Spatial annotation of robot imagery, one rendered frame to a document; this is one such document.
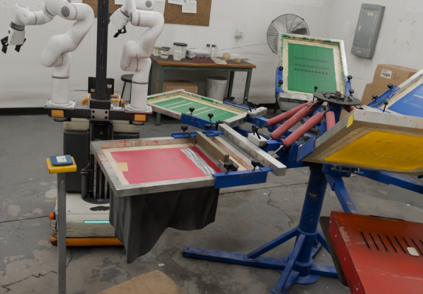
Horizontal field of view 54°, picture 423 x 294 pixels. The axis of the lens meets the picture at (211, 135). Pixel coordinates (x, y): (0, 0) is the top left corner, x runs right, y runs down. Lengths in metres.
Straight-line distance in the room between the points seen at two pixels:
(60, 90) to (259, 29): 4.77
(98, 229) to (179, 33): 3.79
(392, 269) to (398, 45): 5.41
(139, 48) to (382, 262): 1.57
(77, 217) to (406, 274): 2.19
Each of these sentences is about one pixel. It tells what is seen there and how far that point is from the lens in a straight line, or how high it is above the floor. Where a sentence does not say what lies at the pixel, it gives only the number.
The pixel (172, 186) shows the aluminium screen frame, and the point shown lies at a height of 0.98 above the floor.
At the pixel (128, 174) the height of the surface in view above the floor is 0.96.
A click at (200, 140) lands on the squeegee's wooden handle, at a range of 2.37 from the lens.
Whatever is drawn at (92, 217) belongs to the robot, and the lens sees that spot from 3.03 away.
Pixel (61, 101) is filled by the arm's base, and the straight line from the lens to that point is 2.46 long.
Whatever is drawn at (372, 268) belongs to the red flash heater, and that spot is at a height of 1.10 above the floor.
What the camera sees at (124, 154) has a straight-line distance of 2.29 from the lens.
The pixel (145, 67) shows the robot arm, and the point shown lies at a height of 1.39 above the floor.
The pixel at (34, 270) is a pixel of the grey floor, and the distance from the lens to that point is 3.05.
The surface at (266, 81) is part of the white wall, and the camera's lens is 7.08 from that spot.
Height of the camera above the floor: 1.85
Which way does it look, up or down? 19 degrees down
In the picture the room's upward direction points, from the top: 7 degrees clockwise
